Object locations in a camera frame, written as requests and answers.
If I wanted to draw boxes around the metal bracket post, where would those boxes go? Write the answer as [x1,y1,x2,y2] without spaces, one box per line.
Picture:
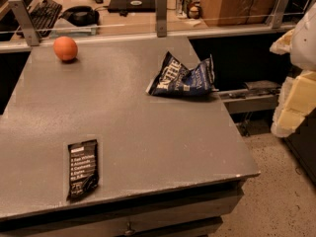
[269,0,289,29]
[9,0,40,46]
[155,0,167,38]

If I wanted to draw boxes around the right metal bracket post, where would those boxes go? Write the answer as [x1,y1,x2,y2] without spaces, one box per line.
[269,0,289,29]

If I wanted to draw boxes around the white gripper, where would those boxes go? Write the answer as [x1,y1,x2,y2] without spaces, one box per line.
[270,30,316,137]

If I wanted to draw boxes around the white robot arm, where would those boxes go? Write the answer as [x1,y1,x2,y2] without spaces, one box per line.
[270,4,316,137]

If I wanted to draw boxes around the blue chip bag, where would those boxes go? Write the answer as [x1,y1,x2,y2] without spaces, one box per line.
[146,51,216,97]

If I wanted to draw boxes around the middle metal bracket post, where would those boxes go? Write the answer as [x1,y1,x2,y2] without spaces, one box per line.
[155,0,167,38]

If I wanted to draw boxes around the orange fruit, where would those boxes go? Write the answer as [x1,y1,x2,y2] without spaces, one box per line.
[53,37,78,61]

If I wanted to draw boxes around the black laptop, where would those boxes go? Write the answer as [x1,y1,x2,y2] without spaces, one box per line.
[108,0,155,13]

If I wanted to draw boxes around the grey metal shelf rail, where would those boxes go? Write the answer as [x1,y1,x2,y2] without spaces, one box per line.
[219,80,280,114]

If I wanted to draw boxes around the left metal bracket post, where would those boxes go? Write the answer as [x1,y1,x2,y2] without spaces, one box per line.
[9,0,40,46]

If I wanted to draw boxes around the black headphones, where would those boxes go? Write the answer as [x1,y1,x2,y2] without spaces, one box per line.
[61,6,100,27]

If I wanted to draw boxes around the black keyboard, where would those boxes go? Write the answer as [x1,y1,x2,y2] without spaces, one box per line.
[28,0,62,38]

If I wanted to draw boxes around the black snack bar wrapper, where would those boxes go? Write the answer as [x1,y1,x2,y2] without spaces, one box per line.
[67,139,99,200]

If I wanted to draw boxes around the cans and jar cluster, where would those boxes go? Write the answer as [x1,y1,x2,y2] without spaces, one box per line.
[176,0,201,19]

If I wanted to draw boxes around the cardboard box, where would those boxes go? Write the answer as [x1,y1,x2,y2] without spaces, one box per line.
[200,0,276,27]

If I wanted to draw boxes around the glass divider panel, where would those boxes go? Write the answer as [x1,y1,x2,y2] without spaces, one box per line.
[0,13,297,44]

